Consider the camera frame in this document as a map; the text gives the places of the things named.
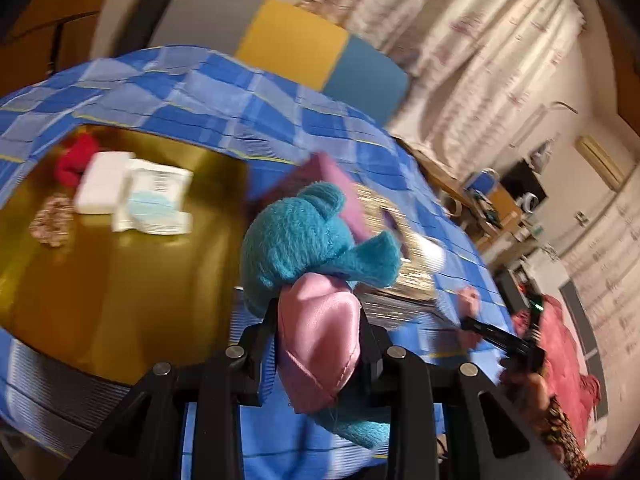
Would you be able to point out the gold metal tin tray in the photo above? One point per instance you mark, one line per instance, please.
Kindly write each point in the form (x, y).
(125, 285)

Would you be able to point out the beige patterned scrunchie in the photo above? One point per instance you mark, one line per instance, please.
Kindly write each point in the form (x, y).
(52, 220)

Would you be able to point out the white round fan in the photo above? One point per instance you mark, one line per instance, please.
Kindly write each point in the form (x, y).
(530, 201)

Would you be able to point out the ornate silver tissue box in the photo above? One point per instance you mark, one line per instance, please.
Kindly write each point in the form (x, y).
(415, 280)

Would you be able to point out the printed white curtain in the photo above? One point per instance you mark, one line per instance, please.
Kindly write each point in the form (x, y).
(450, 60)

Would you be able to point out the blue folding chair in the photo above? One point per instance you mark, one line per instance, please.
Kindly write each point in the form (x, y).
(482, 180)

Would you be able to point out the packaged blue face mask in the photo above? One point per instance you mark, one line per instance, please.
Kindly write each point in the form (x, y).
(155, 202)

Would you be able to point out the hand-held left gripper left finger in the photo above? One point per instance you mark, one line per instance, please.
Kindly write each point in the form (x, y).
(247, 360)

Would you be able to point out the black monitor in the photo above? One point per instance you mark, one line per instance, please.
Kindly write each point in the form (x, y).
(525, 180)

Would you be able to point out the wooden desk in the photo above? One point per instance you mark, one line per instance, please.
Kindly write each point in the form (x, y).
(450, 180)

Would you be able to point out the red plush toy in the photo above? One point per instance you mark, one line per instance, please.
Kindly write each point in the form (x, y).
(75, 157)

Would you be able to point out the blue plaid tablecloth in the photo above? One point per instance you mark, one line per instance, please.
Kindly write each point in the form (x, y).
(300, 125)

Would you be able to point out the purple carton box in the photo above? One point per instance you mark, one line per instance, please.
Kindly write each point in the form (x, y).
(332, 172)

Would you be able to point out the wall air conditioner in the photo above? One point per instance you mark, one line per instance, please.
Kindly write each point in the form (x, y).
(600, 160)

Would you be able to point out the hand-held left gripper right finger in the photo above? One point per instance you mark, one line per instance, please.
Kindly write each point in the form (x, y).
(385, 375)

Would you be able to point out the wooden wardrobe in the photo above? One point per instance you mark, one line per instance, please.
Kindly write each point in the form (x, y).
(40, 10)

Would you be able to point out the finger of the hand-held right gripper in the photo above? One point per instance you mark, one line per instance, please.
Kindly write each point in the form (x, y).
(492, 334)

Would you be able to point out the teal plush toy pink bow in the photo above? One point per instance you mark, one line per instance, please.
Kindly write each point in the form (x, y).
(300, 235)

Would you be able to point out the person's right hand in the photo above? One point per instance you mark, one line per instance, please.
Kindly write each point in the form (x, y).
(525, 390)

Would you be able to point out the white rectangular pad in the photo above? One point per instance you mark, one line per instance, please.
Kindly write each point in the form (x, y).
(102, 185)

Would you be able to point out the person's right forearm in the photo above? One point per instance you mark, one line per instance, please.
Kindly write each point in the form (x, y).
(565, 440)

